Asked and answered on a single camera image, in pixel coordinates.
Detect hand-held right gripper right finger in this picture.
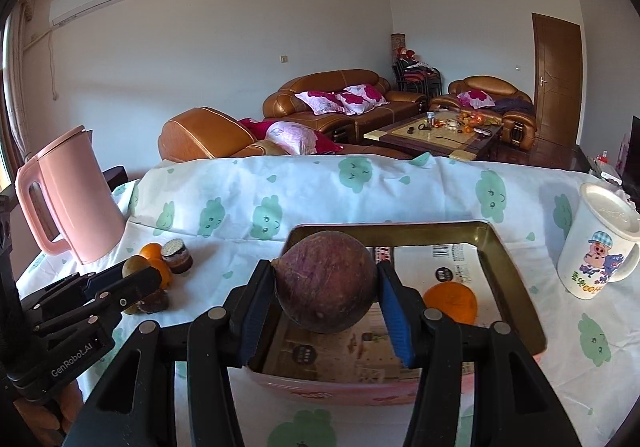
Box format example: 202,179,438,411
376,259,583,447

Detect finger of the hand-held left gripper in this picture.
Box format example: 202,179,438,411
20,272,108,315
32,267,163,343

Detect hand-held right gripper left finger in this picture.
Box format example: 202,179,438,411
67,258,278,447

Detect dark water chestnut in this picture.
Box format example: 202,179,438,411
137,288,170,314

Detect small tan fruit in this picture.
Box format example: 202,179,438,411
122,255,151,278

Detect brown bowl of rice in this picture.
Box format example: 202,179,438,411
160,238,193,275

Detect large orange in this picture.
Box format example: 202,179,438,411
423,282,478,326

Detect purple round radish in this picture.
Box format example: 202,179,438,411
272,230,378,334

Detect pink metal tin box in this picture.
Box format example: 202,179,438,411
247,221,547,408

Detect person's left hand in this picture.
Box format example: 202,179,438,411
12,379,85,447

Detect pink electric kettle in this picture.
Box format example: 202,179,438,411
14,125,127,265

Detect dark wooden chair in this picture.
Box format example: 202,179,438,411
101,166,128,188

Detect green cloud printed tablecloth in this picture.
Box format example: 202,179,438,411
15,153,640,447

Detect pale pink pillow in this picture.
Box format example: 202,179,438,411
265,122,318,155

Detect wooden coffee table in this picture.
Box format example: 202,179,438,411
363,111,505,162

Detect red blanket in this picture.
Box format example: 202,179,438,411
237,117,346,155

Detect white cartoon mug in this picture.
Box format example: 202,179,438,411
556,182,640,301

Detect window curtain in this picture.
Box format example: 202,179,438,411
2,0,36,178

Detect pile of small oranges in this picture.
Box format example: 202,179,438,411
457,111,501,128

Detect white floral pillow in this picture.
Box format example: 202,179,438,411
336,84,389,115
295,90,346,115

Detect pink floral pillow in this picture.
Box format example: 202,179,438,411
457,90,496,108

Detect dark wooden cabinet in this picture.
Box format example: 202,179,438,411
537,143,596,172

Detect purple blanket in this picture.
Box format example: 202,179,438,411
492,97,535,115

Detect stacked black chairs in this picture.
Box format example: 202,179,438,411
391,58,443,98

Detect brown leather three-seat sofa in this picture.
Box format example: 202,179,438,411
262,69,430,138

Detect brown leather armchair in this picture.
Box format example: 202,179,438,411
429,75,538,148

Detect black television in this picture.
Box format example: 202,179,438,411
621,116,640,208

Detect brown wooden door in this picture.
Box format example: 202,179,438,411
531,13,584,148

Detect air conditioner cable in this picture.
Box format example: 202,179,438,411
47,24,57,100

